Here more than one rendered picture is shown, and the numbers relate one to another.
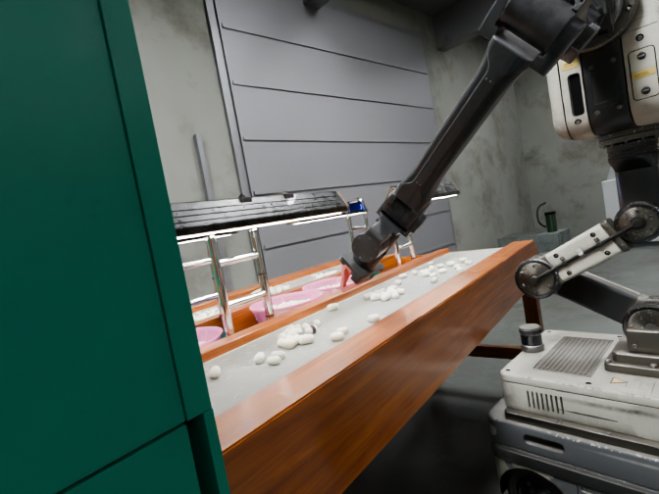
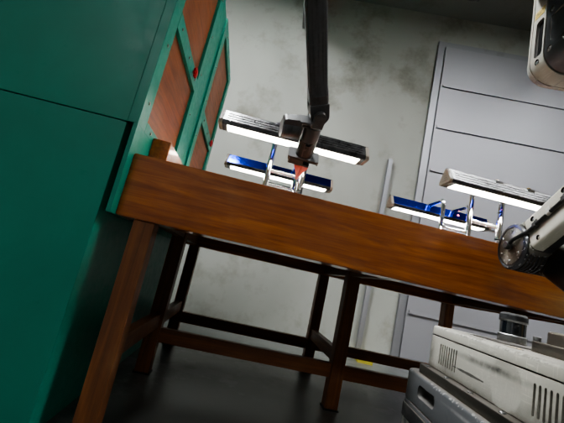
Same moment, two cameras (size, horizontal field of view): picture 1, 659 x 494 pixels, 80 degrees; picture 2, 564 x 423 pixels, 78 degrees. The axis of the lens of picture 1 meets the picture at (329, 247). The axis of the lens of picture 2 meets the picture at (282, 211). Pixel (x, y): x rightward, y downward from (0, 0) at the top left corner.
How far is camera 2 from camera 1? 0.98 m
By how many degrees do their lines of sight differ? 48
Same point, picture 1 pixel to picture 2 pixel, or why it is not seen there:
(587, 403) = (470, 357)
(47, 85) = (140, 13)
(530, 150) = not seen: outside the picture
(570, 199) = not seen: outside the picture
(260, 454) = (157, 169)
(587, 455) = (444, 411)
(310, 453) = (181, 193)
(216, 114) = (413, 148)
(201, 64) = (415, 112)
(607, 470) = not seen: outside the picture
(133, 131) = (159, 29)
